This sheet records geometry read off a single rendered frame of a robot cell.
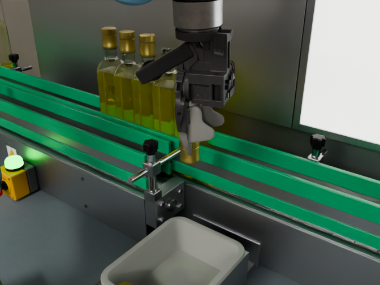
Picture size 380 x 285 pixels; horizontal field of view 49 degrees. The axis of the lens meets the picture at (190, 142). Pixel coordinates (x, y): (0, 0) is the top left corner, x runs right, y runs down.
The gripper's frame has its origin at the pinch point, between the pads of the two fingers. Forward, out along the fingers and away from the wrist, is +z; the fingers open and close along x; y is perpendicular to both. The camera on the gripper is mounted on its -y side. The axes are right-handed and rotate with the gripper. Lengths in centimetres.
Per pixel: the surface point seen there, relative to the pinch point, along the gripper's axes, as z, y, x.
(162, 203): 14.9, -6.5, 0.5
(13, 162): 16, -49, 7
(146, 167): 5.8, -8.5, -1.3
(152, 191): 11.3, -7.8, -0.8
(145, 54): -10.6, -15.8, 16.8
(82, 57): 0, -51, 44
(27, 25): 31, -223, 221
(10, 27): 31, -231, 209
